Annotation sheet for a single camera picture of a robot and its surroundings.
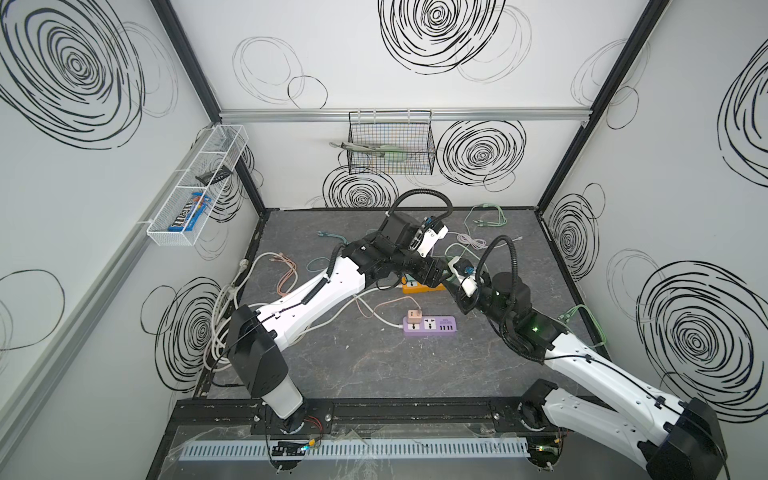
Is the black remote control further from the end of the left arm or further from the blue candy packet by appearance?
the end of the left arm

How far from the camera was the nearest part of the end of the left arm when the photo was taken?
0.54 meters

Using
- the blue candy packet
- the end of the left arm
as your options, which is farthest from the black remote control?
the end of the left arm
